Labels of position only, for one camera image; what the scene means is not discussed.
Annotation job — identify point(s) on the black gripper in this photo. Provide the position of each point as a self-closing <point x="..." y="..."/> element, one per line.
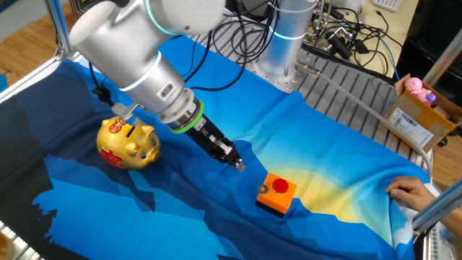
<point x="209" y="141"/>

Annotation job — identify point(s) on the blue printed cloth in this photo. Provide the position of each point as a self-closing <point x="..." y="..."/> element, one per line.
<point x="216" y="216"/>

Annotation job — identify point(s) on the person's bare forearm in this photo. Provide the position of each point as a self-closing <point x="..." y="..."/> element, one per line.
<point x="451" y="220"/>

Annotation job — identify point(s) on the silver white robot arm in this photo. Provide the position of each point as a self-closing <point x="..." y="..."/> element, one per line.
<point x="137" y="54"/>

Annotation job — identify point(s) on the gold piggy bank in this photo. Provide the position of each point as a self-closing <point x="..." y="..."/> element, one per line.
<point x="124" y="148"/>

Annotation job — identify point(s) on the person's bare hand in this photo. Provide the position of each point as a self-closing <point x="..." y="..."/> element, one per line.
<point x="411" y="191"/>

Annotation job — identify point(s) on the orange box with red button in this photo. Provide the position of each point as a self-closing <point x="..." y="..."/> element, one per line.
<point x="276" y="200"/>

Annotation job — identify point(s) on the cardboard box with shipping label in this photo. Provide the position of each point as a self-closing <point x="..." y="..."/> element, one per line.
<point x="418" y="122"/>

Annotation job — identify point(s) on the beige desk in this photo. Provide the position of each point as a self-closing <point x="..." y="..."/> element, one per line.
<point x="375" y="25"/>

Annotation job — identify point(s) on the pink plastic toy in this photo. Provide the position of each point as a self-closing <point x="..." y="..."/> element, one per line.
<point x="417" y="88"/>

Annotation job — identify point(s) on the striped aluminium profile rack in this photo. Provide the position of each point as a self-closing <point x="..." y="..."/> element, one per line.
<point x="81" y="5"/>

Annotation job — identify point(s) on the white keyboard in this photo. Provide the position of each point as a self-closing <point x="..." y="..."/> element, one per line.
<point x="388" y="5"/>

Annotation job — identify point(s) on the black office chair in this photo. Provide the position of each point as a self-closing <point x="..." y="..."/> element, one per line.
<point x="433" y="36"/>

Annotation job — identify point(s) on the cardboard box with brown tape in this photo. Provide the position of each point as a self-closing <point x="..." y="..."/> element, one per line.
<point x="5" y="247"/>

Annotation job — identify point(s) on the aluminium frame post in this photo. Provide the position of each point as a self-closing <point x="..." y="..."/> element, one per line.
<point x="442" y="57"/>
<point x="59" y="25"/>
<point x="438" y="209"/>

